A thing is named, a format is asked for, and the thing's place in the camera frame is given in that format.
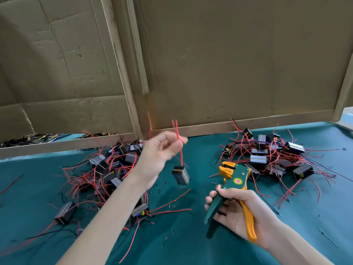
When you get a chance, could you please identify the creased brown cardboard panel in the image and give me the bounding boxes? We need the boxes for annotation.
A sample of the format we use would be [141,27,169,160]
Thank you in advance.
[0,0,136,142]

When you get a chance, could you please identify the long wooden bottom rail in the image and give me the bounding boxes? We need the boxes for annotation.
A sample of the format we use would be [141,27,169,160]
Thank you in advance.
[151,110,335,137]

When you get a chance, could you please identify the short wooden bottom rail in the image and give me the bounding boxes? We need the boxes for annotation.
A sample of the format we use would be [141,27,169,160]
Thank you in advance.
[0,133,138,159]

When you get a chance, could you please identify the wooden corner post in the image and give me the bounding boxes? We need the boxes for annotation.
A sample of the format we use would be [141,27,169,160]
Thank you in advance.
[332,69,353,122]

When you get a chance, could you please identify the pile of wired transformers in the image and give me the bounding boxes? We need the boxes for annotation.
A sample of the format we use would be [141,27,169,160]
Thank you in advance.
[0,132,194,263]
[212,117,343,210]

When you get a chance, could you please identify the thin wooden strip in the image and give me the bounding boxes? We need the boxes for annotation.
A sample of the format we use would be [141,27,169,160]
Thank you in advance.
[126,0,150,94]

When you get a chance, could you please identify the wide wooden post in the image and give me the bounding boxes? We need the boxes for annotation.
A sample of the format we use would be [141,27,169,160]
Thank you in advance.
[101,0,144,138]

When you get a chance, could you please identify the person's right hand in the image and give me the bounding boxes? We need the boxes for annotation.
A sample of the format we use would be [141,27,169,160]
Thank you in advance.
[204,185,279,246]

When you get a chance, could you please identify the orange green wire strippers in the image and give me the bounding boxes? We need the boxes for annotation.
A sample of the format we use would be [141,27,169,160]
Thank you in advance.
[204,162,258,242]

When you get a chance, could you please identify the person's left hand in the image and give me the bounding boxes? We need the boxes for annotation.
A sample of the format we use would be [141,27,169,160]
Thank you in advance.
[132,131,188,188]

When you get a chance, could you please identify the person's left forearm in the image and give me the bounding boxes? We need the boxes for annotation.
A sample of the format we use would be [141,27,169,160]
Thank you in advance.
[57,176,147,265]

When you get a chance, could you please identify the person's right forearm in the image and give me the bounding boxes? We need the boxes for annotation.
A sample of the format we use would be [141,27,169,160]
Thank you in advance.
[265,215,334,265]

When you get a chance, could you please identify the heap of black cables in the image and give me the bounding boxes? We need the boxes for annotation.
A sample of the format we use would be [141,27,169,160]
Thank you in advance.
[0,132,117,148]

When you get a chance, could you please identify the flat grey board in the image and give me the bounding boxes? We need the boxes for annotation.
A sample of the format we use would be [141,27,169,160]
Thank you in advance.
[336,107,353,130]

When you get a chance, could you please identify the smooth brown cardboard panel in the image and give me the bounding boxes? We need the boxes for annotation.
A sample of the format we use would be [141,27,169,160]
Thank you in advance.
[138,0,353,130]

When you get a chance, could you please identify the transformer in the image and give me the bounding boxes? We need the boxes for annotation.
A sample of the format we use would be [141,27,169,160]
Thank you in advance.
[171,120,190,186]

